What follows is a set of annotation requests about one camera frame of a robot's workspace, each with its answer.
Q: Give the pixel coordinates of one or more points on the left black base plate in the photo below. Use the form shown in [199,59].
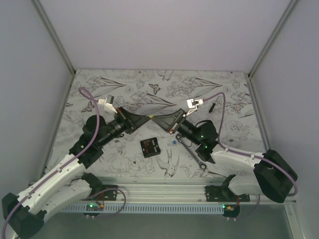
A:
[103,193]

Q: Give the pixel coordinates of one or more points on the aluminium rail frame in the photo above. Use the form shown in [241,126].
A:
[137,190]

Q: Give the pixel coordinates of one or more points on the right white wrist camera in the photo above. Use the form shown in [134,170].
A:
[193,105]

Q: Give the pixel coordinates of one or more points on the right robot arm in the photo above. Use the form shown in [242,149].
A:
[266,173]

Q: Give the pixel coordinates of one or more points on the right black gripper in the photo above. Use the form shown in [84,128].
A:
[171,122]

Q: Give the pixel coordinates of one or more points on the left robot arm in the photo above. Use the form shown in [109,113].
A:
[26,212]

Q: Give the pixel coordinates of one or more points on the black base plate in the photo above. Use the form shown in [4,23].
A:
[220,194]
[103,193]

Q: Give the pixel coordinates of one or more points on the floral patterned mat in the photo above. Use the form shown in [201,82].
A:
[150,92]

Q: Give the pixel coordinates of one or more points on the black fuse box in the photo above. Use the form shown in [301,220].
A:
[150,147]

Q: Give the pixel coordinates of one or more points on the silver ratchet wrench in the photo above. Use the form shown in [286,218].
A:
[201,164]

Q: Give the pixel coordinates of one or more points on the grey slotted cable duct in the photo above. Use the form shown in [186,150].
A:
[133,208]

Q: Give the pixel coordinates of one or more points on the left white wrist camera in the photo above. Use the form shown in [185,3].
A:
[107,103]

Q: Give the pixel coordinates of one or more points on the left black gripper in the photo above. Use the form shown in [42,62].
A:
[131,122]

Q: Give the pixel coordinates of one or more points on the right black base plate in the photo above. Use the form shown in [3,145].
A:
[220,194]

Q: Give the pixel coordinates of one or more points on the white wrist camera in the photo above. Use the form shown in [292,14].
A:
[193,105]
[107,103]

